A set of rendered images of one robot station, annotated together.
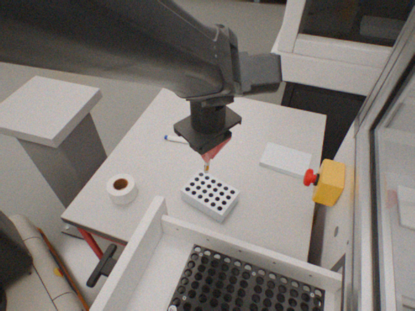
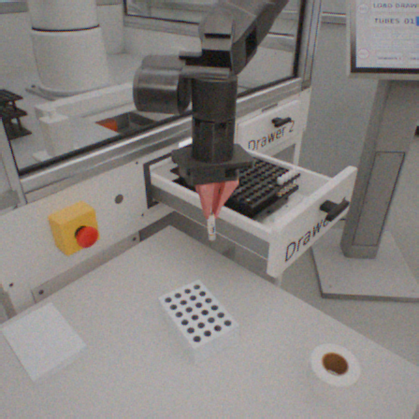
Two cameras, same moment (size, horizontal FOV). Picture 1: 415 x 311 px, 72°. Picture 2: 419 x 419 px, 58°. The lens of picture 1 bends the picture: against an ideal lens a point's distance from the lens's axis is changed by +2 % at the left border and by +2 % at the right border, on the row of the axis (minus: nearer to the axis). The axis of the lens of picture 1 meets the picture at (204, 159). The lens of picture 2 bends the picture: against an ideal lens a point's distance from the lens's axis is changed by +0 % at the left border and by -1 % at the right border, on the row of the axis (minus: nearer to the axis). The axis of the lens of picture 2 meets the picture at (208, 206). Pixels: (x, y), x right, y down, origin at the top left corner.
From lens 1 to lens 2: 82 cm
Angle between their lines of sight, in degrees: 96
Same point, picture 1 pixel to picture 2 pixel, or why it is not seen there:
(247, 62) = (181, 57)
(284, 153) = (35, 346)
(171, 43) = not seen: outside the picture
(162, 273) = not seen: hidden behind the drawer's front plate
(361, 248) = (148, 133)
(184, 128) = (242, 155)
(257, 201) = (137, 302)
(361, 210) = (122, 143)
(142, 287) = not seen: hidden behind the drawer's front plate
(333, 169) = (67, 213)
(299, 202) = (91, 286)
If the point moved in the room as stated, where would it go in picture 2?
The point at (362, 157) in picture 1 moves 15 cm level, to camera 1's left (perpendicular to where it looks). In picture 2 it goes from (65, 163) to (141, 179)
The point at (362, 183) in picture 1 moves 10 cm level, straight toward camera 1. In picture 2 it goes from (96, 151) to (149, 142)
